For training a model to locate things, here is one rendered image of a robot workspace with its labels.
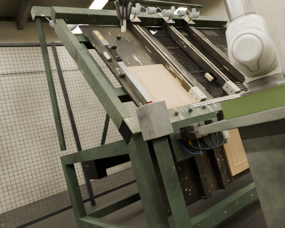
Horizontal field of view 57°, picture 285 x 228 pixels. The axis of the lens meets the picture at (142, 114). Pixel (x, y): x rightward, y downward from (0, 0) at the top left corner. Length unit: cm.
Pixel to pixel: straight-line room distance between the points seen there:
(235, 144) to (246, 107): 126
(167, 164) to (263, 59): 67
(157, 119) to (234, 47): 52
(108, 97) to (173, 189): 67
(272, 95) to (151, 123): 56
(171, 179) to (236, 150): 119
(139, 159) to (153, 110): 32
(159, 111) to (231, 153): 119
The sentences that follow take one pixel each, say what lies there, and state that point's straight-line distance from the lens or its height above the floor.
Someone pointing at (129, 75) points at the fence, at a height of 121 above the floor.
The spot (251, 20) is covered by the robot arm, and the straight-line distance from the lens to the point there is 112.
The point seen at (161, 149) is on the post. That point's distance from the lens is 136.
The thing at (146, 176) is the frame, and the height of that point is 56.
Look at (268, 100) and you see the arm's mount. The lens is 118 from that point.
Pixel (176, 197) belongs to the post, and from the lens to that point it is 141.
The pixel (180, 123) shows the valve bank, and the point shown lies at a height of 79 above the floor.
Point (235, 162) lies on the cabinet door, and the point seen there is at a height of 34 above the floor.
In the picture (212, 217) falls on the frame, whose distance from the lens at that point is 187.
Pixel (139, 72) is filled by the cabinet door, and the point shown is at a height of 124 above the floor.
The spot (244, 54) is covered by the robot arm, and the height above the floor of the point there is 97.
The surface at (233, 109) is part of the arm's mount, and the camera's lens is 126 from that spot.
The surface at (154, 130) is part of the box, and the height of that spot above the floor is 79.
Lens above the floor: 79
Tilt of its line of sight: 4 degrees up
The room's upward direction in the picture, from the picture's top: 15 degrees counter-clockwise
